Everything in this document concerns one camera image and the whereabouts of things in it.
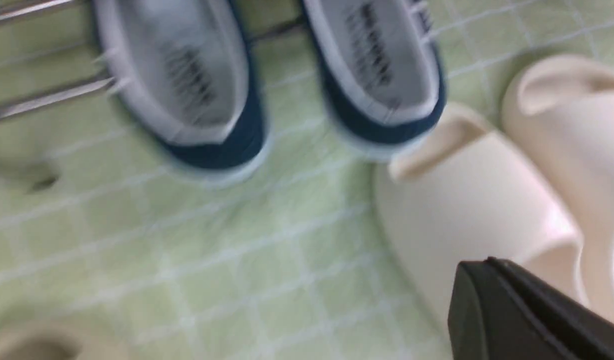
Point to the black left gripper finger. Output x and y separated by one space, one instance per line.
501 311

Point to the navy slip-on shoe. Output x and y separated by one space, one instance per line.
184 71
381 72

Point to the metal shoe rack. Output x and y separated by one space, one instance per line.
101 81

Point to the left cream foam slipper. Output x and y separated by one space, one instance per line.
468 193

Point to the cream foam slipper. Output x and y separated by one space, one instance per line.
560 111
468 193

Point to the right cream foam slipper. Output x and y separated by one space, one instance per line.
560 111

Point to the right tan foam slipper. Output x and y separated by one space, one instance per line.
54 340

